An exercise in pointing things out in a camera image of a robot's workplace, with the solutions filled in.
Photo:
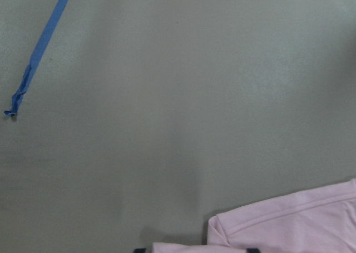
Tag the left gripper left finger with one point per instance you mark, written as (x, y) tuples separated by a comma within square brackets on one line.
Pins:
[(140, 250)]

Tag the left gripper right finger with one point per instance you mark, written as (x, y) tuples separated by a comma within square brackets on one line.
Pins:
[(252, 250)]

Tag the pink Snoopy t-shirt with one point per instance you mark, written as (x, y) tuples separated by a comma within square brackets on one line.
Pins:
[(317, 220)]

